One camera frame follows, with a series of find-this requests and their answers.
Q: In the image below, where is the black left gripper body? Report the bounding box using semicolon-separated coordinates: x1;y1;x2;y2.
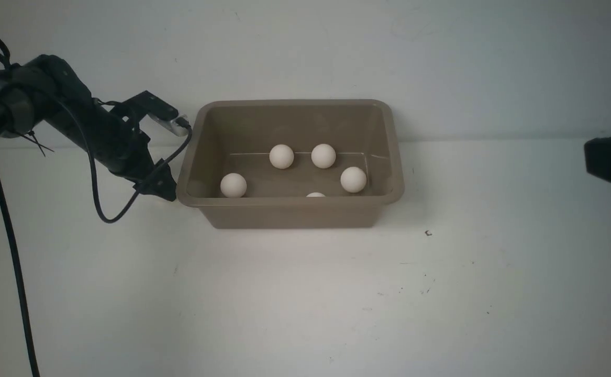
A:
104;118;156;184

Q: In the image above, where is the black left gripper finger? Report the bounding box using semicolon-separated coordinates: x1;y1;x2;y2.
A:
134;160;176;202

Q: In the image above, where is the white ping-pong ball black mark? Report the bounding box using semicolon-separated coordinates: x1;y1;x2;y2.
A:
269;144;295;170

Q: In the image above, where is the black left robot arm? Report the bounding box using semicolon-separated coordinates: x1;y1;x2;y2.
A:
0;38;186;202

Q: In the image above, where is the taupe plastic storage bin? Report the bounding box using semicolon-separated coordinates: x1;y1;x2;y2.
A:
176;99;404;229

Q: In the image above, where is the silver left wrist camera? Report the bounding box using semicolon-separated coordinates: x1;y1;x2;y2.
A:
119;91;191;138

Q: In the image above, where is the black left camera cable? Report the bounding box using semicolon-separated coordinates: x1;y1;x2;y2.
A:
0;99;193;377

